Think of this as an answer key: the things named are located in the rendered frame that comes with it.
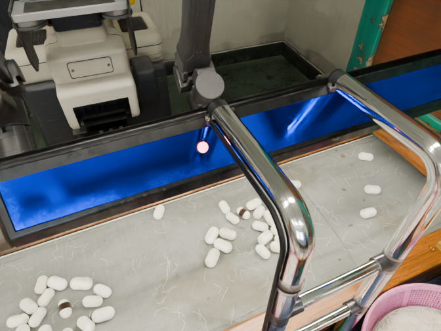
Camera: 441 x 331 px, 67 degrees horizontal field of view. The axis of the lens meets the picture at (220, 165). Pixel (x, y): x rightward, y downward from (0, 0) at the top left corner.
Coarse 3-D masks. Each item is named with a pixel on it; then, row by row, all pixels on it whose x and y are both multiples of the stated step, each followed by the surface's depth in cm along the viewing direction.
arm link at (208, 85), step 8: (176, 72) 71; (200, 72) 63; (208, 72) 64; (216, 72) 64; (176, 80) 74; (192, 80) 68; (200, 80) 63; (208, 80) 64; (216, 80) 64; (184, 88) 72; (200, 88) 63; (208, 88) 63; (216, 88) 64; (192, 96) 67; (200, 96) 63; (208, 96) 63; (216, 96) 63
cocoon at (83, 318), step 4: (84, 316) 54; (80, 320) 53; (84, 320) 53; (88, 320) 53; (80, 324) 53; (84, 324) 52; (88, 324) 52; (92, 324) 53; (84, 328) 52; (88, 328) 52; (92, 328) 52
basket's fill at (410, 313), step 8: (392, 312) 57; (400, 312) 57; (408, 312) 56; (416, 312) 57; (424, 312) 57; (432, 312) 56; (440, 312) 57; (384, 320) 56; (392, 320) 56; (400, 320) 56; (408, 320) 56; (416, 320) 55; (424, 320) 55; (432, 320) 56; (440, 320) 55; (376, 328) 55; (384, 328) 55; (392, 328) 55; (400, 328) 54; (408, 328) 55; (416, 328) 54; (424, 328) 54; (432, 328) 55; (440, 328) 54
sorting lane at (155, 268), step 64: (256, 192) 75; (320, 192) 75; (384, 192) 75; (64, 256) 63; (128, 256) 63; (192, 256) 63; (256, 256) 63; (320, 256) 63; (0, 320) 55; (64, 320) 55; (128, 320) 55; (192, 320) 55
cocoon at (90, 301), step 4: (88, 296) 56; (92, 296) 56; (96, 296) 56; (100, 296) 56; (84, 300) 55; (88, 300) 55; (92, 300) 55; (96, 300) 55; (100, 300) 56; (84, 304) 55; (88, 304) 55; (92, 304) 55; (96, 304) 55; (100, 304) 56
